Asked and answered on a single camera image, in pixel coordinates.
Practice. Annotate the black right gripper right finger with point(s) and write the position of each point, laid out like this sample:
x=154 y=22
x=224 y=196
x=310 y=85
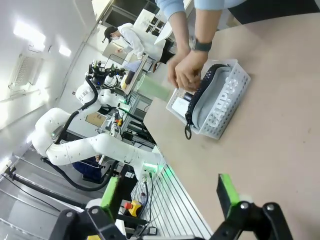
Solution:
x=228 y=195

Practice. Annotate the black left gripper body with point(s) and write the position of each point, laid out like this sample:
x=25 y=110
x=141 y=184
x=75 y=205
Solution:
x=97 y=75

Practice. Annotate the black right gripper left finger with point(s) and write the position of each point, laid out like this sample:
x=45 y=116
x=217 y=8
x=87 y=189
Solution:
x=110 y=197

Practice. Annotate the grey zippered pencil case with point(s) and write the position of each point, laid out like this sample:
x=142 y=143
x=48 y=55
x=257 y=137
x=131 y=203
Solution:
x=212 y=100

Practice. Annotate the person's right forearm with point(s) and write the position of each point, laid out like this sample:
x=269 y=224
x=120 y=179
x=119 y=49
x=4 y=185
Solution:
x=180 y=32

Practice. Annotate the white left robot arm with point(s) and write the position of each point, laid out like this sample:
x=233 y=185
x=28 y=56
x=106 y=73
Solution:
x=112 y=147

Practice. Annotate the person's left forearm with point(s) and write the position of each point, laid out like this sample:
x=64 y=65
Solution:
x=206 y=22

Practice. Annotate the white perforated plastic basket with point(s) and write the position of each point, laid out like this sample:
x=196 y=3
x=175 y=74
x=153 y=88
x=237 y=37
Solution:
x=240 y=82

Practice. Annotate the person's right hand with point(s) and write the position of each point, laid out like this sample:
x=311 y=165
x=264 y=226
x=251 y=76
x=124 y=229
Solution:
x=172 y=72

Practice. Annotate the person's left hand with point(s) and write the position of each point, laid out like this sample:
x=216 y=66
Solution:
x=190 y=70

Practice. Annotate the yellow red emergency stop button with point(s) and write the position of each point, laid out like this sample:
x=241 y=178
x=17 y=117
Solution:
x=133 y=207

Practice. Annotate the small ceiling light panel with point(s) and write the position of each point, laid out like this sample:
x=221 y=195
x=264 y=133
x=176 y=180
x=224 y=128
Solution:
x=65 y=50

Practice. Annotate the background person in black cap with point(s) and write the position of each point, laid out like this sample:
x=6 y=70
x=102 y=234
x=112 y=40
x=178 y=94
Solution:
x=135 y=40

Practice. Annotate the translucent green sheet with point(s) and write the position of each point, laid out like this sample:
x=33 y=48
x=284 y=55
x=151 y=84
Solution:
x=155 y=87

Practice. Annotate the ceiling air vent grille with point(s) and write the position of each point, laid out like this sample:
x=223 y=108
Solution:
x=23 y=71

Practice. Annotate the large ceiling light panel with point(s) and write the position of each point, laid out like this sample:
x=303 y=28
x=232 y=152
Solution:
x=30 y=32

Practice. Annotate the small black cylinder item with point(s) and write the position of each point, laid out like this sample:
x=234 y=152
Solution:
x=188 y=96

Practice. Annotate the dark grey wristwatch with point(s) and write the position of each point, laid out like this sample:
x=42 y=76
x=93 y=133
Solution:
x=202 y=46

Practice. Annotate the person in light blue shirt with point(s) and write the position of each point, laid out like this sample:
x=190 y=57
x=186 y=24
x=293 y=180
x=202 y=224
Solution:
x=262 y=10

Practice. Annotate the ribbed aluminium base plate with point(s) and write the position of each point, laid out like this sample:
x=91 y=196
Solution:
x=175 y=207

